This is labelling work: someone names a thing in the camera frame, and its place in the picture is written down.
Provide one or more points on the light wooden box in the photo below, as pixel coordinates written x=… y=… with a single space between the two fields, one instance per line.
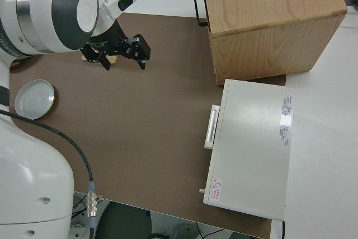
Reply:
x=268 y=12

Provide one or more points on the small wooden block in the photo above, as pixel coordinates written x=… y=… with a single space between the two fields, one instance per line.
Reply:
x=113 y=60

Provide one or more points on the white toaster oven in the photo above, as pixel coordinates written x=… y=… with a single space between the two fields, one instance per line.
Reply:
x=251 y=149

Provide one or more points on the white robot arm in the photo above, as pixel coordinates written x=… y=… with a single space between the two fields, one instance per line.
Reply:
x=28 y=180

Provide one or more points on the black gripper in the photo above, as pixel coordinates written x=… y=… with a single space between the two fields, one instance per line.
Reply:
x=117 y=46

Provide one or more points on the dark round pedestal base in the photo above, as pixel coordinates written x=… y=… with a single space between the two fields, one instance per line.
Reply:
x=123 y=222

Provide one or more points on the brown table mat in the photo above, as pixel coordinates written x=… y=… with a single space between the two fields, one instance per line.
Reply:
x=140 y=127

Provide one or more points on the gray round plate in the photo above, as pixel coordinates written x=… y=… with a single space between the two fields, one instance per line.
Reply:
x=35 y=100

